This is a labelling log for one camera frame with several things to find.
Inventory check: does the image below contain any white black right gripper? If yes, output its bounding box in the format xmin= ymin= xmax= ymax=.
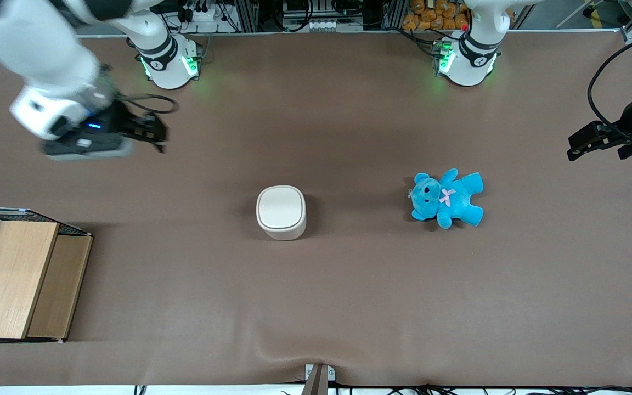
xmin=10 ymin=77 xmax=169 ymax=154

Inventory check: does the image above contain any white lidded trash can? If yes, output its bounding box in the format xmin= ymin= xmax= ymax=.
xmin=256 ymin=185 xmax=307 ymax=241

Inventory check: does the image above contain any white power strip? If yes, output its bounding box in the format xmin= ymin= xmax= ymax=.
xmin=182 ymin=3 xmax=229 ymax=24

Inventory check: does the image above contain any blue teddy bear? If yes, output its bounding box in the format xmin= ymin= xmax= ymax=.
xmin=408 ymin=168 xmax=485 ymax=230

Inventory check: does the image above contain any wooden shelf box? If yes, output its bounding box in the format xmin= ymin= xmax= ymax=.
xmin=0 ymin=207 xmax=94 ymax=345

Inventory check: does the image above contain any orange plush toys pile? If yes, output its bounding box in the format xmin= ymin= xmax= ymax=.
xmin=402 ymin=0 xmax=516 ymax=31

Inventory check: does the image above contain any white terminal block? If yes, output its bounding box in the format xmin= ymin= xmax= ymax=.
xmin=309 ymin=19 xmax=364 ymax=32

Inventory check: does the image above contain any brown table cover cloth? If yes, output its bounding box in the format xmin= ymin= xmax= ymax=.
xmin=0 ymin=30 xmax=632 ymax=388

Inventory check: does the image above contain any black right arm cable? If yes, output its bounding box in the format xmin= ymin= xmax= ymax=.
xmin=120 ymin=93 xmax=180 ymax=115

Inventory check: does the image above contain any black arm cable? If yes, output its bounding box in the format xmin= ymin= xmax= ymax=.
xmin=587 ymin=36 xmax=632 ymax=139
xmin=120 ymin=93 xmax=180 ymax=115

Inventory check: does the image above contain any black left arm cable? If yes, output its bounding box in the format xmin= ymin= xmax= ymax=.
xmin=587 ymin=36 xmax=632 ymax=139

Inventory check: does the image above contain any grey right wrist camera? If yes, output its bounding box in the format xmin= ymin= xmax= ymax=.
xmin=42 ymin=136 xmax=135 ymax=161

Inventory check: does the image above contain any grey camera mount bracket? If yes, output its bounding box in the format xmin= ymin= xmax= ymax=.
xmin=301 ymin=363 xmax=337 ymax=395

